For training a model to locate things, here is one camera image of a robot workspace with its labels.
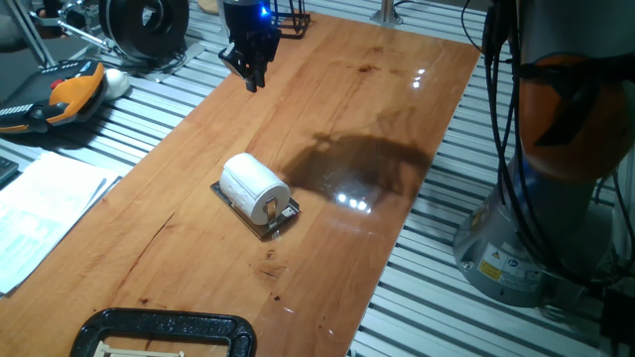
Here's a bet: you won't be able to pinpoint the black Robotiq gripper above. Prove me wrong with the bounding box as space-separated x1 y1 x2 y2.
217 0 283 93

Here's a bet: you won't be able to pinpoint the dark metal roll holder plate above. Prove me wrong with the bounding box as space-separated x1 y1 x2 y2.
209 180 302 243

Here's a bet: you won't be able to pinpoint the black round spool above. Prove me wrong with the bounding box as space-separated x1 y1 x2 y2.
97 0 191 63

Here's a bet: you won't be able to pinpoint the white computer mouse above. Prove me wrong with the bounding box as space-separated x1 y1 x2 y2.
102 67 132 102

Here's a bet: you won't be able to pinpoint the silver metal stand arms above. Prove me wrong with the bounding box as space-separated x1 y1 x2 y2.
0 0 120 68

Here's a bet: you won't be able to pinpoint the orange black teach pendant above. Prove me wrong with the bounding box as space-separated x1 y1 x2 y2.
0 59 108 135

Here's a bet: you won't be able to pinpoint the white paper sheets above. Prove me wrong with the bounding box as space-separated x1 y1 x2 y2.
0 151 123 298

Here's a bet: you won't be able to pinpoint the black computer keyboard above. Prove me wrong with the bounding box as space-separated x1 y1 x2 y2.
0 156 20 189

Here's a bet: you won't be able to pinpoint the black C-clamp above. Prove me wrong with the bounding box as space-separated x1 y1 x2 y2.
68 306 258 357

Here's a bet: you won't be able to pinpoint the black wire rack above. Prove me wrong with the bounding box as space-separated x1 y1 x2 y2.
270 0 313 40

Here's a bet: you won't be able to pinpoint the silver metal post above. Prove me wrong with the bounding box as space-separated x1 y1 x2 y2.
369 0 404 27

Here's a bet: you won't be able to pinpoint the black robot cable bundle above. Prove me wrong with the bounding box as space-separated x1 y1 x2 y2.
460 0 635 289

